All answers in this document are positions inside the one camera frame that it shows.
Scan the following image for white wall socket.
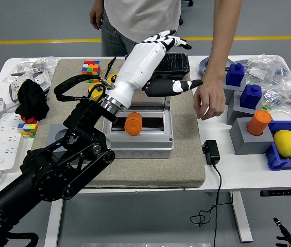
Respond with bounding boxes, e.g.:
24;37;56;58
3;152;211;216
33;69;53;93

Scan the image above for transparent hinged box lid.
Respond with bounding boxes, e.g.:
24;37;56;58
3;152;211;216
128;95;172;112

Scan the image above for person's right hand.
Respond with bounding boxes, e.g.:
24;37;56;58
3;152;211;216
89;4;105;30

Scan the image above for white power strip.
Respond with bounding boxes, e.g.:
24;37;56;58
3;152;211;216
0;112;23;192

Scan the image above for black plastic housing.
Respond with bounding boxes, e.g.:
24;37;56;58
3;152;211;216
125;52;190;83

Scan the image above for orange cylinder battery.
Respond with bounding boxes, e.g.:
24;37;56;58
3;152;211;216
246;110;273;136
124;112;143;136

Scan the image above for white table leg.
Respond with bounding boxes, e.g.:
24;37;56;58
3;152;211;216
228;191;253;243
44;199;65;247

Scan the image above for black cloth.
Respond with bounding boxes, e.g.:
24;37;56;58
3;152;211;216
15;78;50;121

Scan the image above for yellow lemon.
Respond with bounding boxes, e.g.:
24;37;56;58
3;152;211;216
273;130;291;158

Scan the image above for blue-grey oval plate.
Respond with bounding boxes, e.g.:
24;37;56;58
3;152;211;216
199;57;236;84

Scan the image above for large yellow tape measure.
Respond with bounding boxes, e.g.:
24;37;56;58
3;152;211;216
105;57;119;84

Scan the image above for small yellow tape measure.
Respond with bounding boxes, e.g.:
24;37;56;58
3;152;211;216
88;82;108;102

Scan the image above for black table control panel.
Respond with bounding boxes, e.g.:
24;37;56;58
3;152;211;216
260;189;291;198

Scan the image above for clear bag of parts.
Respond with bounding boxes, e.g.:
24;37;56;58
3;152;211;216
235;58;251;70
262;86;291;120
245;54;291;87

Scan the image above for large colourful puzzle cube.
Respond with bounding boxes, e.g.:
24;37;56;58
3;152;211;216
81;60;102;83

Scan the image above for small colourful puzzle cube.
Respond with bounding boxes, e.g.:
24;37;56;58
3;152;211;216
17;115;40;139

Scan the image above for black power adapter with cord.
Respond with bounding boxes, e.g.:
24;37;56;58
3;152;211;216
189;139;223;247

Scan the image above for blue plastic block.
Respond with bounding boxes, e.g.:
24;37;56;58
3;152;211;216
226;63;246;87
239;84;262;110

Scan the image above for white purple module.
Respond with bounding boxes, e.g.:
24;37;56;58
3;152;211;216
8;78;26;103

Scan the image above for grey holder block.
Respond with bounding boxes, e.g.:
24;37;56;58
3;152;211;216
229;117;275;155
46;122;70;159
224;77;247;105
226;90;263;126

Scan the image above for grey electrical enclosure box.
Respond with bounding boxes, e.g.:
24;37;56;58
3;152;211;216
101;102;175;160

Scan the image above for grey-brown table mat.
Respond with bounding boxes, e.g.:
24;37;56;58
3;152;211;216
30;58;207;190

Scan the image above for person's left hand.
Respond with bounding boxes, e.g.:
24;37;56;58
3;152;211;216
193;74;227;121

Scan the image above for blue plastic bin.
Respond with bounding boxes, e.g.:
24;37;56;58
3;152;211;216
265;120;291;171

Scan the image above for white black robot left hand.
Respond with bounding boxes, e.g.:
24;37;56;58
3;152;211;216
108;30;203;110

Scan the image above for clear bags of small parts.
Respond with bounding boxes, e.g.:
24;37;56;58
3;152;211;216
3;56;58;84

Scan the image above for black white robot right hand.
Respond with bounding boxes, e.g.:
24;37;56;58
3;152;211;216
273;217;291;247

